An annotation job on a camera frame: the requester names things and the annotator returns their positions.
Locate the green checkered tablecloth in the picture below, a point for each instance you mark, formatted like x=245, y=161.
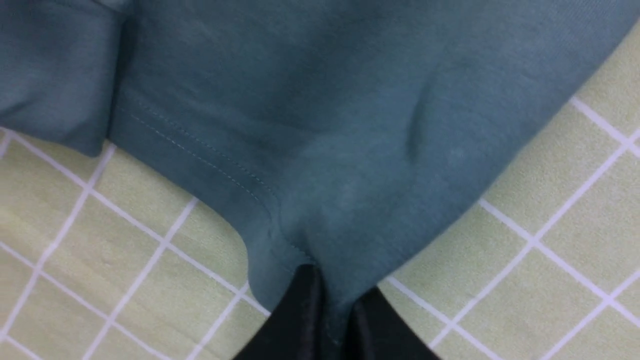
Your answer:
x=103, y=259

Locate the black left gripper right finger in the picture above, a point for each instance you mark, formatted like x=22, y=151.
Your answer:
x=377, y=332

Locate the green long sleeve shirt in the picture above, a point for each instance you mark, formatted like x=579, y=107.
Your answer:
x=347, y=134

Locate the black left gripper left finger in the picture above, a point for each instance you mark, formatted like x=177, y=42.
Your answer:
x=293, y=331

